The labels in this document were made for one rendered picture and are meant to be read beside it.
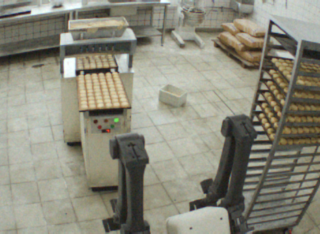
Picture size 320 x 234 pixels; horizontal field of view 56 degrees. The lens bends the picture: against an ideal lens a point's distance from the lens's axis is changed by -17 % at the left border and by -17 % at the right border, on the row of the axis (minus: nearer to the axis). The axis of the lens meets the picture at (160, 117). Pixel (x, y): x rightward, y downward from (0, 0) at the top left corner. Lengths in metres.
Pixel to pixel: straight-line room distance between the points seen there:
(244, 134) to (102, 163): 1.87
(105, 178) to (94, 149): 0.34
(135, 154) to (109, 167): 1.91
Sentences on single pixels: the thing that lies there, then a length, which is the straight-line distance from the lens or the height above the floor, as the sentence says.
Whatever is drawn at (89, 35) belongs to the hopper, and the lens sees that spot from 3.17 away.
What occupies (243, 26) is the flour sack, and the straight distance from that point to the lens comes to 6.21.
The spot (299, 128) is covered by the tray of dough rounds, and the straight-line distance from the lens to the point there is 2.34.
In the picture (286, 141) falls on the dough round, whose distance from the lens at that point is 2.34.
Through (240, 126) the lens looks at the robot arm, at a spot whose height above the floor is 1.62.
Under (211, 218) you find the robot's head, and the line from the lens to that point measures 1.23.
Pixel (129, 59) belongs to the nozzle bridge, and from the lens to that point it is 3.36.
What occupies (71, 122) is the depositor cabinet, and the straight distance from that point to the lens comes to 3.51.
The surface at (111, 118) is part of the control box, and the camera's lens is 2.65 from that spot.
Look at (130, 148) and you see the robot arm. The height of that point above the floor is 1.62.
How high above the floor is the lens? 2.29
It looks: 33 degrees down
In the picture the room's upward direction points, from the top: 6 degrees clockwise
